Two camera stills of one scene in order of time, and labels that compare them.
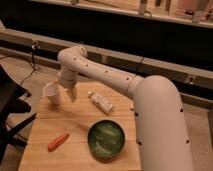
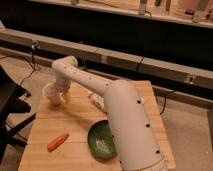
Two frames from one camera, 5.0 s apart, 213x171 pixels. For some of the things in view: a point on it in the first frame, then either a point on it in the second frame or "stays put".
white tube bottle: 102,103 stays put
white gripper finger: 73,93 → 66,96
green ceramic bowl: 106,140 stays put
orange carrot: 57,141 stays put
